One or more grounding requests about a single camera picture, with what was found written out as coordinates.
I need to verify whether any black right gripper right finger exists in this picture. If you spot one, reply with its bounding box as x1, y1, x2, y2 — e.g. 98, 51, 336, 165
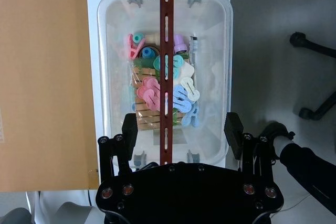
223, 112, 276, 183

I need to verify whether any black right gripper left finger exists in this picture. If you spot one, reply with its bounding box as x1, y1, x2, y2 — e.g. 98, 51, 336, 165
97, 113, 139, 183

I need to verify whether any bag of wooden pegs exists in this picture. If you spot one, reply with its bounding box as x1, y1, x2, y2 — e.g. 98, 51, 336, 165
130, 58, 186, 132

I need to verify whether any light blue clothes peg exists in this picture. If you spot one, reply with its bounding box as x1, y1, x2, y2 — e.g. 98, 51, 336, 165
181, 101, 201, 128

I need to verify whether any pink clothes peg pair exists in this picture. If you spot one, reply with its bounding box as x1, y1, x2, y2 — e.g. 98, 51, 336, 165
136, 77, 161, 111

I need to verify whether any cream clothes peg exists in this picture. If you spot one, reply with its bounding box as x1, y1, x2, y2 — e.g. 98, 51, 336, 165
180, 77, 201, 104

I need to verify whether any clear plastic storage bin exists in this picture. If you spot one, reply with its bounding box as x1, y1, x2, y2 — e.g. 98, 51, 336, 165
96, 0, 234, 169

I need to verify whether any blue round cap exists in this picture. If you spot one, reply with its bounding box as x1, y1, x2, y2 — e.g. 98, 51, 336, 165
141, 46, 156, 59

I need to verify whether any grey rounded base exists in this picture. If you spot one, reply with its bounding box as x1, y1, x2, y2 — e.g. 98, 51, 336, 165
54, 201, 98, 224
0, 207, 33, 224

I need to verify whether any grey toothbrush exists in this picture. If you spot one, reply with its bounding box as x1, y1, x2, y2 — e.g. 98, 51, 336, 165
189, 35, 201, 89

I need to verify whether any brown cardboard box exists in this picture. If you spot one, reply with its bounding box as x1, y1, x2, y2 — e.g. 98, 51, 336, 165
0, 0, 100, 193

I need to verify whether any purple plastic cap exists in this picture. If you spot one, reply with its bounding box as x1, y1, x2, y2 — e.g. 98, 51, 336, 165
173, 34, 188, 54

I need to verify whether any black chair base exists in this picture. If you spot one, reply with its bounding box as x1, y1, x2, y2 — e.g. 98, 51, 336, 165
289, 31, 336, 121

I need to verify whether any pink clothes peg with teal ring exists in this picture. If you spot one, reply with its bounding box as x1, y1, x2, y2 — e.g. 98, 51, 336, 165
122, 33, 146, 60

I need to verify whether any red-brown perforated strap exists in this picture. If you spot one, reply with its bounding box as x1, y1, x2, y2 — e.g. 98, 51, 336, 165
158, 0, 175, 166

